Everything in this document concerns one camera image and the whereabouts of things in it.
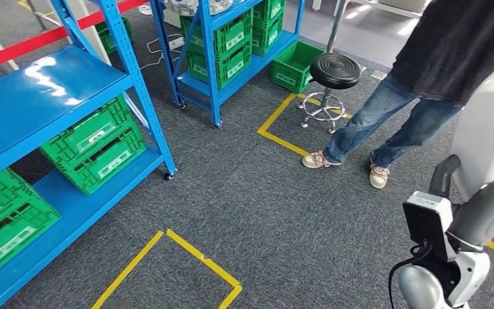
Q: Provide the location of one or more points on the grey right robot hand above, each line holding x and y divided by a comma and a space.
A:
481, 217

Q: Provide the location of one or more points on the white curved plastic part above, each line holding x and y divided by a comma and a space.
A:
490, 128

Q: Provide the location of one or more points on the silver cast metal part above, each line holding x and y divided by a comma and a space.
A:
187, 6

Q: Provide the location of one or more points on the person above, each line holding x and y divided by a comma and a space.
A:
443, 42

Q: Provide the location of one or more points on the black round stool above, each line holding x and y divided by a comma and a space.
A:
335, 70

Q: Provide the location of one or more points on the blue steel shelving rack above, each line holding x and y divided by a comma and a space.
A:
209, 64
38, 98

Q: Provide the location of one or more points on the white power strip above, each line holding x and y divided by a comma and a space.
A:
176, 42

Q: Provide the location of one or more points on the red barrier belt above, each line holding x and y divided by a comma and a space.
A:
29, 42

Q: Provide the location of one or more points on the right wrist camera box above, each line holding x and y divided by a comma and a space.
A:
426, 226

